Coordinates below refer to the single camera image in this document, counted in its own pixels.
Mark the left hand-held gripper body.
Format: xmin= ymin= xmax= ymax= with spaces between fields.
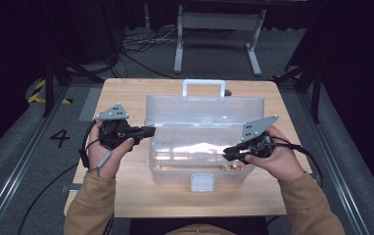
xmin=95 ymin=103 xmax=137 ymax=151

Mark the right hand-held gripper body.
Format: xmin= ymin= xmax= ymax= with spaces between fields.
xmin=240 ymin=114 xmax=280 ymax=160

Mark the yellow round tape roll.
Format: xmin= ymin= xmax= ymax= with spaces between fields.
xmin=220 ymin=164 xmax=245 ymax=172

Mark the clear plastic storage box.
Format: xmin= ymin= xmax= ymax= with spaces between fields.
xmin=145 ymin=78 xmax=265 ymax=193

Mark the person's left hand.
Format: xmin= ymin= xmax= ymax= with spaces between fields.
xmin=87 ymin=120 xmax=135 ymax=179

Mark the person's right hand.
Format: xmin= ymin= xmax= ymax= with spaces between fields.
xmin=244 ymin=125 xmax=306 ymax=183

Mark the black metal stand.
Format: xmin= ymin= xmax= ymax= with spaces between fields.
xmin=42 ymin=55 xmax=106 ymax=118
xmin=271 ymin=62 xmax=323 ymax=124

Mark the person's tan clothing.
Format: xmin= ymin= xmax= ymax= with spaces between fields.
xmin=164 ymin=223 xmax=237 ymax=235

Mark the yellow black floor tape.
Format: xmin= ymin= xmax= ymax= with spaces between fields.
xmin=27 ymin=78 xmax=73 ymax=106

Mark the right hand-held gripper black cable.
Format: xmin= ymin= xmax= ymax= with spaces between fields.
xmin=266 ymin=136 xmax=324 ymax=189

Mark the tangle of floor cables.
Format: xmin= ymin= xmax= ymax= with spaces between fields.
xmin=110 ymin=25 xmax=183 ymax=79

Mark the white metal table frame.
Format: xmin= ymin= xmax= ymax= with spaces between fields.
xmin=173 ymin=4 xmax=267 ymax=77

